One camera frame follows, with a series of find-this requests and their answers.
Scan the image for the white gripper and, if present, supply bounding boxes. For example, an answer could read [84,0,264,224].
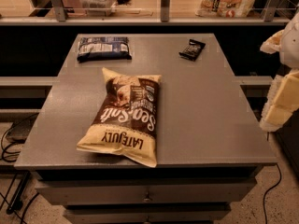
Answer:
[260,71,299,132]

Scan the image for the black rxbar chocolate bar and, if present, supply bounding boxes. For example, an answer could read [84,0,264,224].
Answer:
[179,39,206,62]

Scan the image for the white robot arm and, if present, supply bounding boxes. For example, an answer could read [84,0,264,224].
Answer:
[260,14,299,132]

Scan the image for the colourful snack bag on shelf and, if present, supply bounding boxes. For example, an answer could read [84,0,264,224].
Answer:
[195,0,255,18]

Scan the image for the brown Late July chip bag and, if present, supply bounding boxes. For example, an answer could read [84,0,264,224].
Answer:
[77,68,161,167]

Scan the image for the grey table drawer with knob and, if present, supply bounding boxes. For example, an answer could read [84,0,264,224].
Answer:
[36,178,256,206]

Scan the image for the dark blue snack package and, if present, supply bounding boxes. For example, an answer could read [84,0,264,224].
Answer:
[77,36,132,63]

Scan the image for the clear plastic container on shelf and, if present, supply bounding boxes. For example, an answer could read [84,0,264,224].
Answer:
[80,0,116,16]

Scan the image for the lower grey drawer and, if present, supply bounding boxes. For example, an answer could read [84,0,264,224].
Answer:
[64,204,230,224]

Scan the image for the metal shelf rail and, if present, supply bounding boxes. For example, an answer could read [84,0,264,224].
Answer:
[0,0,298,26]

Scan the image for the black cable on floor right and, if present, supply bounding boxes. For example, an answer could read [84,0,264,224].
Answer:
[262,163,283,224]

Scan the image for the black cables on floor left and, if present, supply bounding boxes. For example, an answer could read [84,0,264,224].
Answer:
[0,113,41,224]

